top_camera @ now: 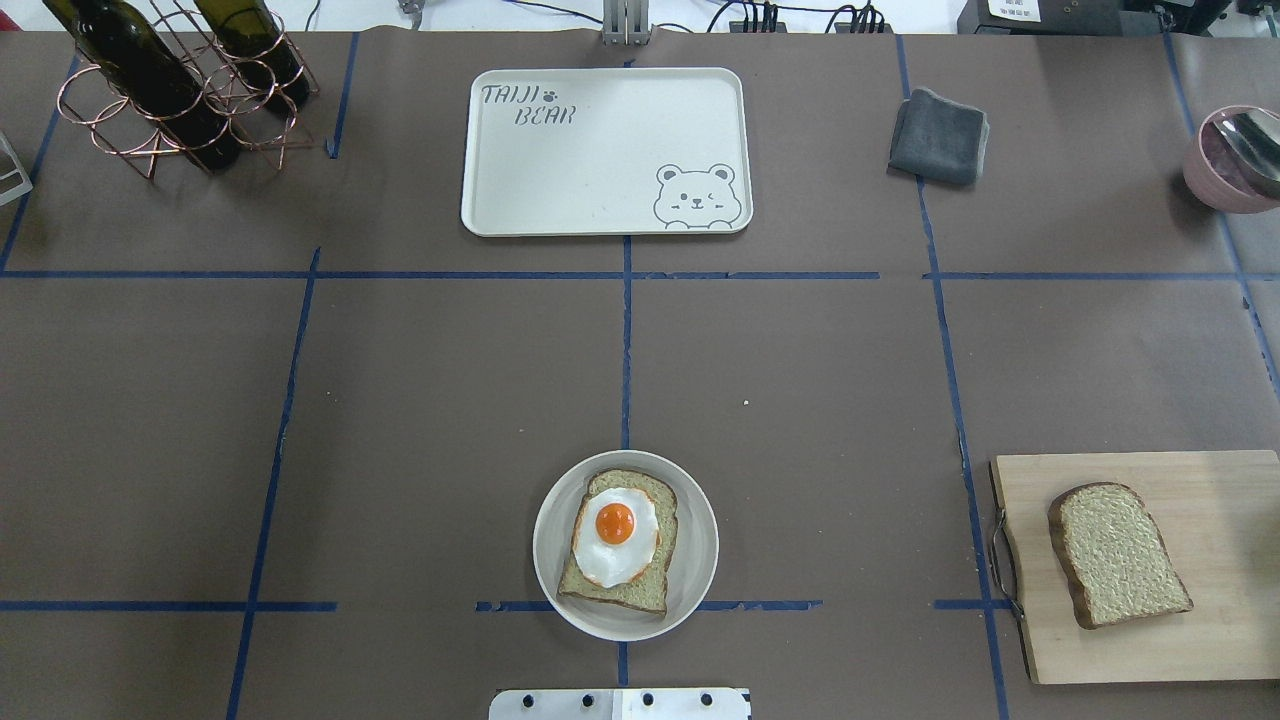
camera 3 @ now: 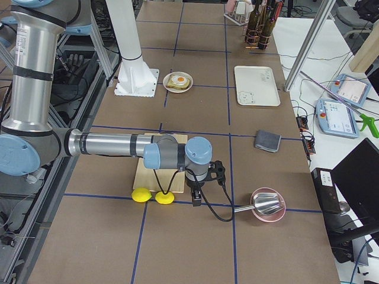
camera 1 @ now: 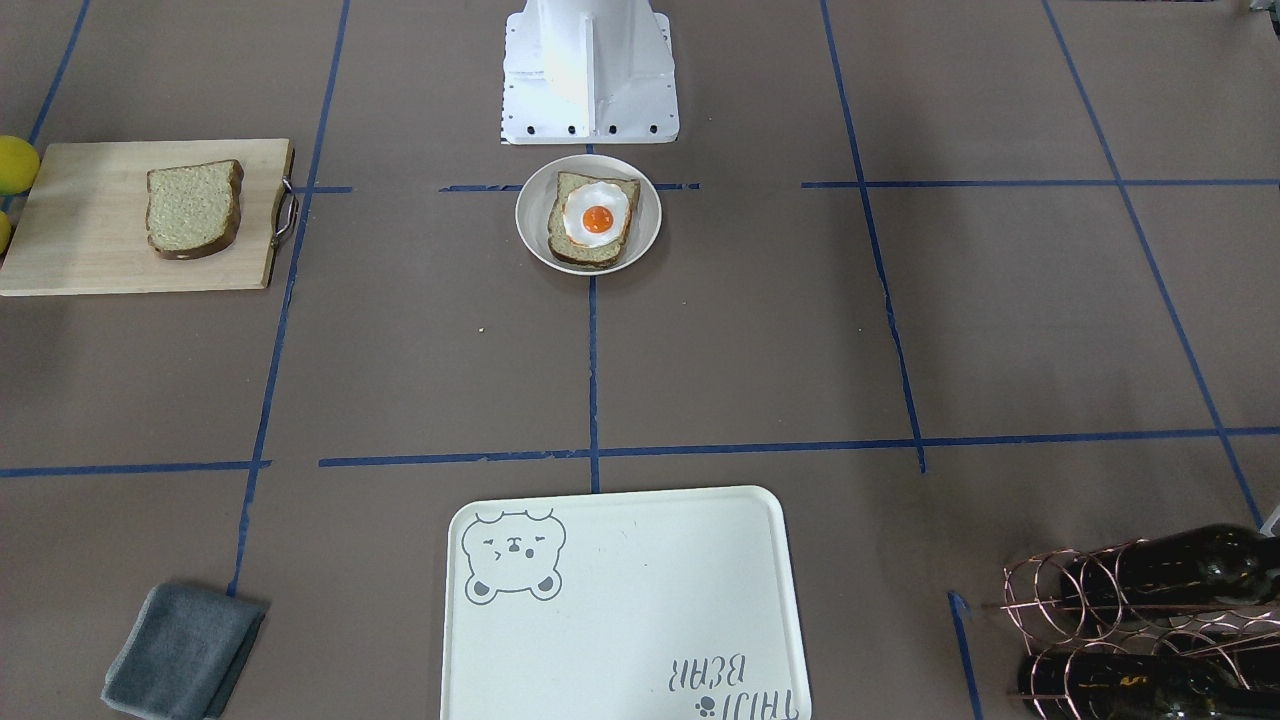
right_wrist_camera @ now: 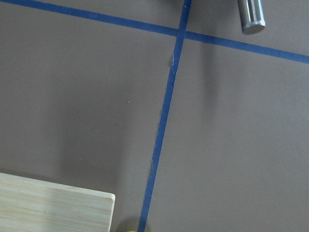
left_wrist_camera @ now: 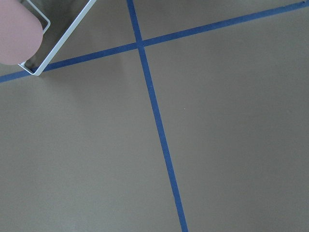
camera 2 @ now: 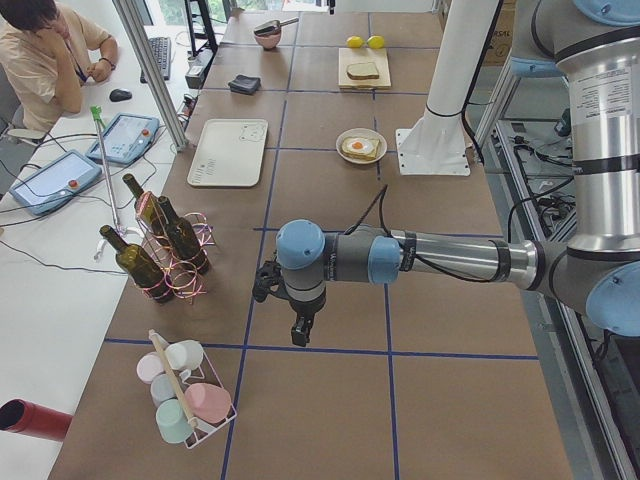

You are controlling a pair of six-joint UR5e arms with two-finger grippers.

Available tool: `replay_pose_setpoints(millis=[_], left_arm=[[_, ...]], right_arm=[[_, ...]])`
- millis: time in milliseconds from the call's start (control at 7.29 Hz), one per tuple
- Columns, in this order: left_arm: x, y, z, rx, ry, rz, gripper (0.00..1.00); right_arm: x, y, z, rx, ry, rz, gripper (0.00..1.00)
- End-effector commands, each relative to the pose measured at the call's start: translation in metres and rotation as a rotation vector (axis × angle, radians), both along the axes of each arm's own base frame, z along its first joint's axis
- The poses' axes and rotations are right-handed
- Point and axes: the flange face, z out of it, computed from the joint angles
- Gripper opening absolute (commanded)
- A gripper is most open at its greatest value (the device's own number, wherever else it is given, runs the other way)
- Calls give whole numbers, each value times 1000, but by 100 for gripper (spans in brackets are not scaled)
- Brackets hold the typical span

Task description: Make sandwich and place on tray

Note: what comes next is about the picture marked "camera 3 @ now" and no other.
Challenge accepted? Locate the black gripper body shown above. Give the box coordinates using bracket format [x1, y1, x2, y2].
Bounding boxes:
[185, 173, 203, 197]

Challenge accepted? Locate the toast bread slice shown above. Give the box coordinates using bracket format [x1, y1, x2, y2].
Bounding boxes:
[166, 74, 190, 90]

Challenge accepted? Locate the fried egg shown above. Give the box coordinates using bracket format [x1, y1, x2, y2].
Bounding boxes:
[171, 75, 187, 85]

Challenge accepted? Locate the white round plate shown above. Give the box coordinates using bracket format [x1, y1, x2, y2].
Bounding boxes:
[163, 72, 193, 93]

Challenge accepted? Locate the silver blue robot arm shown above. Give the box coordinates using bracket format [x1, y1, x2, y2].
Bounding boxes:
[1, 1, 212, 206]

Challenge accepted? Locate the cream bear serving tray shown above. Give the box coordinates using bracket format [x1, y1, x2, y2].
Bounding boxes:
[234, 66, 281, 107]

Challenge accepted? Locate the yellow lemon right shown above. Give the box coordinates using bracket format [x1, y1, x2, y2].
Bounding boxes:
[155, 192, 175, 205]

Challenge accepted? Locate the yellow lemon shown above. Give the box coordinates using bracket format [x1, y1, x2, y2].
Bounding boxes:
[131, 188, 152, 203]
[155, 192, 175, 205]

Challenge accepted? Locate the bamboo cutting board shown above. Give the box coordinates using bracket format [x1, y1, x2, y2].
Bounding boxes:
[133, 133, 187, 193]

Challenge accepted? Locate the yellow lemon left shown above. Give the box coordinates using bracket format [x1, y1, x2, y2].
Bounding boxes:
[131, 188, 152, 203]

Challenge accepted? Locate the steel scoop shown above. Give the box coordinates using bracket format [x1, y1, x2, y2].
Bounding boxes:
[234, 192, 284, 216]

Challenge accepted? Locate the pink bowl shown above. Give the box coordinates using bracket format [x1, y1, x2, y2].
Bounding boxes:
[250, 188, 286, 222]

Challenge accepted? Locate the grey folded cloth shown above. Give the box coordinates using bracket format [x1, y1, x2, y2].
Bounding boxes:
[254, 130, 282, 153]

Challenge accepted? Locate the orange circuit board near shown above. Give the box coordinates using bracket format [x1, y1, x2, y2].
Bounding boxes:
[300, 130, 316, 155]

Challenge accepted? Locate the orange circuit board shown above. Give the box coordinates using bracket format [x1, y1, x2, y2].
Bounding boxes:
[300, 130, 316, 155]
[296, 116, 309, 130]

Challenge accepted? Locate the orange circuit board far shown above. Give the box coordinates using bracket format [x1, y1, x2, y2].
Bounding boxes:
[296, 116, 309, 130]

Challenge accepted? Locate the black computer box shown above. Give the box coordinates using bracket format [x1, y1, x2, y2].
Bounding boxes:
[311, 167, 342, 214]

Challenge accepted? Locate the teach pendant near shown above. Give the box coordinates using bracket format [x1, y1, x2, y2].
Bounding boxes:
[316, 99, 359, 138]

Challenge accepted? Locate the teach pendant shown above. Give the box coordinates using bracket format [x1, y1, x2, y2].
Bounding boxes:
[330, 73, 372, 108]
[316, 99, 359, 138]

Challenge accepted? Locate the black monitor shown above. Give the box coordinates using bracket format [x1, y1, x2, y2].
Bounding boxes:
[332, 138, 378, 221]

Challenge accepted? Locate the dark wine bottle back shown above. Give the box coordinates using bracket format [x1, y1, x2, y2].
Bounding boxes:
[245, 0, 267, 48]

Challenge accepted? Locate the teach pendant far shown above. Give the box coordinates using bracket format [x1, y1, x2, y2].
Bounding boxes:
[330, 73, 372, 108]

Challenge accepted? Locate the green air blow gun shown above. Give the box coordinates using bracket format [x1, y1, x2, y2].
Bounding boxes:
[359, 113, 379, 138]

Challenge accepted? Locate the wooden plank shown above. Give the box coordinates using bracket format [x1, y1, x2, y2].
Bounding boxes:
[349, 21, 379, 73]

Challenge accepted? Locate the office chair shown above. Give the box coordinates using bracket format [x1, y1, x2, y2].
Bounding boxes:
[336, 1, 378, 38]

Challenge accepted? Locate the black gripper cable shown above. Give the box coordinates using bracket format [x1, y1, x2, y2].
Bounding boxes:
[153, 168, 235, 222]

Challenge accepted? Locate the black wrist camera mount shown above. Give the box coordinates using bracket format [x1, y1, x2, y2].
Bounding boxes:
[207, 160, 226, 186]

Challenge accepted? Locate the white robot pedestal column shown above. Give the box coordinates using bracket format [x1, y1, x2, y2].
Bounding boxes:
[106, 0, 159, 98]

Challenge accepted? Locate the copper wire bottle rack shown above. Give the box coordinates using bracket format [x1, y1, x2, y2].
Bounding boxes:
[245, 21, 264, 49]

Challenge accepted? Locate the white wire dish rack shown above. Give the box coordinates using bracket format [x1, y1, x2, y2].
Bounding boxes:
[224, 0, 254, 26]

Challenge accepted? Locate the aluminium frame post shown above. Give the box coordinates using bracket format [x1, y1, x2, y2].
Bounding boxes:
[284, 0, 336, 92]

